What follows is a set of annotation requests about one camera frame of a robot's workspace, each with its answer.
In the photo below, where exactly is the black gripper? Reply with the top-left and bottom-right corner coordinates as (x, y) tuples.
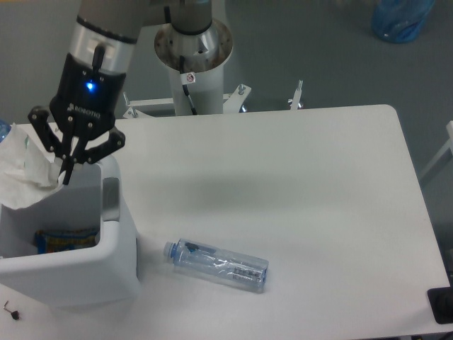
(28, 44), (125, 185)

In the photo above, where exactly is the white paper tissue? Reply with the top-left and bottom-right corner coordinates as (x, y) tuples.
(1, 124), (64, 210)

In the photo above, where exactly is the clear plastic water bottle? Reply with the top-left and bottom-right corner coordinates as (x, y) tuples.
(163, 239), (269, 292)

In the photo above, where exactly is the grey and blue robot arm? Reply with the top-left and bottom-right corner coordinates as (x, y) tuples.
(28, 1), (212, 185)

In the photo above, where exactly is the white plastic trash can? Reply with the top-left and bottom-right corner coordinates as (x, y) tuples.
(1, 156), (140, 307)

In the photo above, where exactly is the blue labelled bottle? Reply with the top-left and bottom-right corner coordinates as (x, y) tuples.
(0, 119), (11, 142)

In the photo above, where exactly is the blue yellow snack wrapper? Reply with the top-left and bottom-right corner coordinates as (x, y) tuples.
(33, 228), (99, 254)

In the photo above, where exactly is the blue plastic bag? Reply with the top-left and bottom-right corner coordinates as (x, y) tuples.
(370, 0), (435, 44)

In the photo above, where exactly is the black device at table edge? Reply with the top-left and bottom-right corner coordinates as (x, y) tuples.
(428, 287), (452, 324)

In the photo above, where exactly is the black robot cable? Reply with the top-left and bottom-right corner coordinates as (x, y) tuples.
(178, 55), (199, 116)

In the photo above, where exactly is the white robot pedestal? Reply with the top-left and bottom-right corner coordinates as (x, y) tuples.
(154, 19), (233, 101)

